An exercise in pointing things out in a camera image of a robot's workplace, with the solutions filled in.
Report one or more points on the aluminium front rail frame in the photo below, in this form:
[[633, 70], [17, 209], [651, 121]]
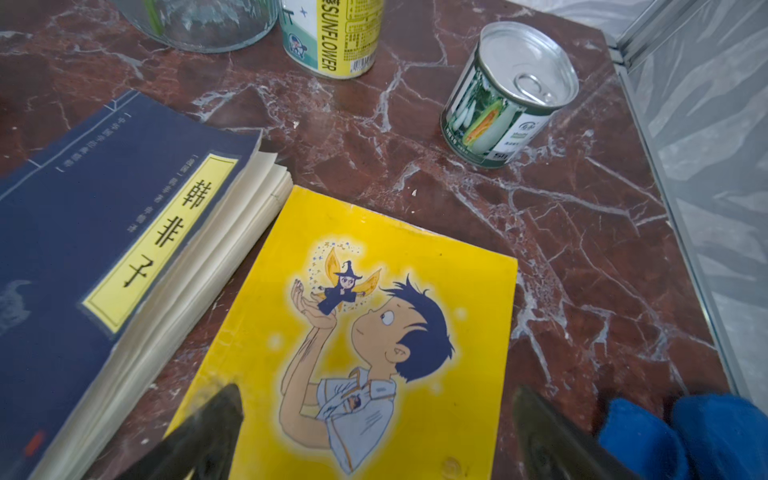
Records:
[[696, 73]]

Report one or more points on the blue cleaning cloth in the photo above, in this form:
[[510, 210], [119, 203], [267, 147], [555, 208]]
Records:
[[713, 436]]

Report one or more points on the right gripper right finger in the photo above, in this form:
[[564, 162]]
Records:
[[553, 447]]

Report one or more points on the open silver tin can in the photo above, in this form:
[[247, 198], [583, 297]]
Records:
[[515, 79]]

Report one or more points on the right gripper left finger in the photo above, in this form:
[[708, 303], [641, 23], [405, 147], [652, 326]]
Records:
[[202, 447]]

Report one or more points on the yellow cover book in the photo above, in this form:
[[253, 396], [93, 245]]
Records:
[[363, 348]]

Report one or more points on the glass vase with flowers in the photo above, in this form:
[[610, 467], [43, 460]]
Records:
[[202, 26]]

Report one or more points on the green labelled tin can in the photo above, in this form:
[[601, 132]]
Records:
[[336, 39]]

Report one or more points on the dark navy book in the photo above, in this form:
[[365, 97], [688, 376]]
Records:
[[114, 242]]

